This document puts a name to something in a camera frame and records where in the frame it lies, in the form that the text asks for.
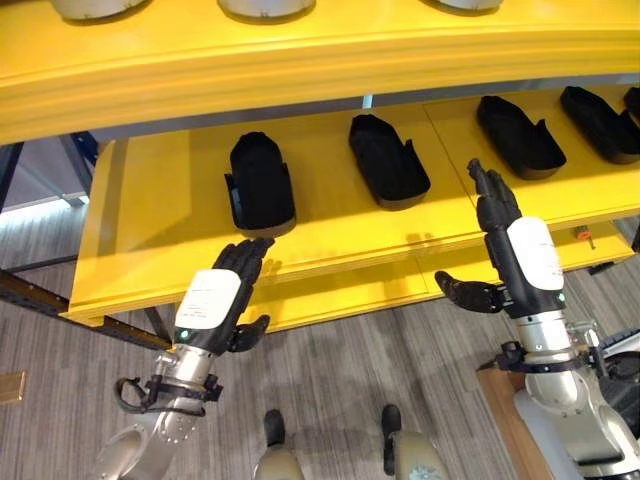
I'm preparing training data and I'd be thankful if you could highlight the brass floor plate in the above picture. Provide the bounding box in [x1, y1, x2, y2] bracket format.
[0, 370, 28, 405]

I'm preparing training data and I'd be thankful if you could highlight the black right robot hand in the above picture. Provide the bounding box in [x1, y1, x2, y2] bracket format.
[434, 157, 568, 321]

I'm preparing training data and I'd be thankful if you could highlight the black sole-shaped part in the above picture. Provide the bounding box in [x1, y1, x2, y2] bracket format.
[622, 86, 640, 123]
[223, 131, 297, 238]
[475, 94, 568, 181]
[347, 113, 432, 210]
[558, 85, 640, 165]

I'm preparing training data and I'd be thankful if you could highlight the yellow shelf board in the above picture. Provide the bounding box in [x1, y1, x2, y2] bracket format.
[0, 0, 640, 147]
[59, 83, 640, 333]

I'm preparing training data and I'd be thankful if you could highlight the silver left robot leg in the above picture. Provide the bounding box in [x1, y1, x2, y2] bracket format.
[249, 408, 307, 480]

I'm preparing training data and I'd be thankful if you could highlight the white round container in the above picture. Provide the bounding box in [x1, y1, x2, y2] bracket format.
[422, 0, 503, 13]
[216, 0, 317, 21]
[49, 0, 151, 22]

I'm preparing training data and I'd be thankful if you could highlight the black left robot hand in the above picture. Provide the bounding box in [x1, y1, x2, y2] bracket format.
[172, 236, 277, 357]

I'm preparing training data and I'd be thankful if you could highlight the brown cardboard box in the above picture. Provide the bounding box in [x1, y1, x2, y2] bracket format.
[475, 361, 556, 480]

